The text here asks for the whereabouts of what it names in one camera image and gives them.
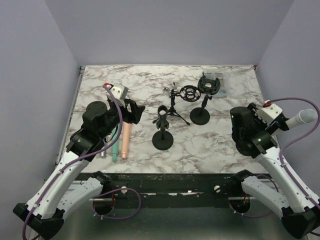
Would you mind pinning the teal microphone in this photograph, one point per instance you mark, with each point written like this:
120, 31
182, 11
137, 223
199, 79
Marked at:
115, 146

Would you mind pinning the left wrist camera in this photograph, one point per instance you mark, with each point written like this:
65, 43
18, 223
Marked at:
118, 91

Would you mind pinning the black tripod shock-mount stand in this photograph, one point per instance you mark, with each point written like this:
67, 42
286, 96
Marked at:
188, 94

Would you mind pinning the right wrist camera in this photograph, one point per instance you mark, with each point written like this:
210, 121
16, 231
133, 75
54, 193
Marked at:
269, 112

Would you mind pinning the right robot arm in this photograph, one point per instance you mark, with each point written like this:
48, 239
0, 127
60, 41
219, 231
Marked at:
297, 206

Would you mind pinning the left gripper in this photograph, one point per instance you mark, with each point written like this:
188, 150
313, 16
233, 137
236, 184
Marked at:
133, 117

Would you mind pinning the grey mesh microphone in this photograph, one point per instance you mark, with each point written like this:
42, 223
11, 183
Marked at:
103, 154

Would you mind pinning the pink microphone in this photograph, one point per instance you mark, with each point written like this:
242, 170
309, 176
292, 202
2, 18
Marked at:
127, 127

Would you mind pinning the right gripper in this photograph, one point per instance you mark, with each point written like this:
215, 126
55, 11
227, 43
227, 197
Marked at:
272, 128

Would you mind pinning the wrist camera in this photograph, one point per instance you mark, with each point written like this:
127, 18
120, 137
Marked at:
118, 91
269, 112

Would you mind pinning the black stand of pink microphone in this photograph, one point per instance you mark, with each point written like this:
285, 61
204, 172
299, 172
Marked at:
199, 115

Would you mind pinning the white microphone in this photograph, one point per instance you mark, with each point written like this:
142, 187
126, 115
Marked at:
306, 116

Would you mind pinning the aluminium frame rail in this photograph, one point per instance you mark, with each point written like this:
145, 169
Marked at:
32, 235

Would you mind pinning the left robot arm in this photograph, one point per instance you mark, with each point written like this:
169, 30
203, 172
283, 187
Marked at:
47, 210

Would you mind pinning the black stand of white microphone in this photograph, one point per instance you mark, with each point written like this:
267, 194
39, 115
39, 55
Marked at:
249, 140

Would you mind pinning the black round-base mic stand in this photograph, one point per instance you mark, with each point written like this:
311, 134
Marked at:
162, 139

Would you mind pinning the clear plastic screw box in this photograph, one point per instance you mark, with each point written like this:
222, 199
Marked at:
219, 82

